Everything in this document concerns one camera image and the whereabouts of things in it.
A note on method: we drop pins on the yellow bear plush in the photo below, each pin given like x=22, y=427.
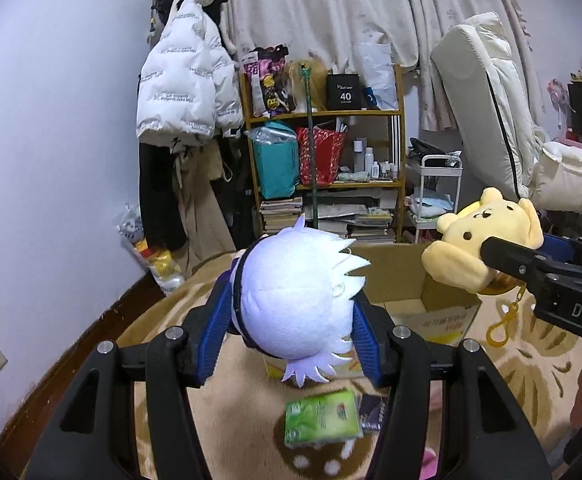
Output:
x=455, y=260

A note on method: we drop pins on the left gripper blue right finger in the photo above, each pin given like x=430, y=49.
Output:
x=367, y=336

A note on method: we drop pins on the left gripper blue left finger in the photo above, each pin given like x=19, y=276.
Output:
x=216, y=318

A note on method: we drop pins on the clear plastic bag on shelf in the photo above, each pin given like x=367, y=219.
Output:
x=376, y=69

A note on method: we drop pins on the white puffer jacket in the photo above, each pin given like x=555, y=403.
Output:
x=188, y=88

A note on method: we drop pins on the green tissue pack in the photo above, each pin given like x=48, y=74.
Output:
x=330, y=417

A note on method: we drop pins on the beige hanging coat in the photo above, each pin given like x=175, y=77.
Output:
x=205, y=227

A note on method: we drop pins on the red gift bag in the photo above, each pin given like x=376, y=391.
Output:
x=328, y=148

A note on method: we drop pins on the black tissue pack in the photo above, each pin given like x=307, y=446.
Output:
x=371, y=412

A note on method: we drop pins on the green pole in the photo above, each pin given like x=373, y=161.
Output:
x=306, y=77

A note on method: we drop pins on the white rolling cart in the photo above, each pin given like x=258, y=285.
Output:
x=436, y=191

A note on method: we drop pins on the black box labelled 40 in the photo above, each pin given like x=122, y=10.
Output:
x=343, y=92

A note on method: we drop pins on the cream reclining chair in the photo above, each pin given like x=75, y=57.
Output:
x=504, y=146

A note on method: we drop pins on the open cardboard box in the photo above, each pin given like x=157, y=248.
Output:
x=396, y=280

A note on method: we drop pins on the teal gift bag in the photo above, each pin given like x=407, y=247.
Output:
x=276, y=155

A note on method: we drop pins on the white haired plush doll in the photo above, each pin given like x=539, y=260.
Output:
x=293, y=300

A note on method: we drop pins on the wooden bookshelf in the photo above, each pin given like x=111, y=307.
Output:
x=396, y=143

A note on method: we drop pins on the stack of books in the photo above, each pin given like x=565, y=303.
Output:
x=280, y=214

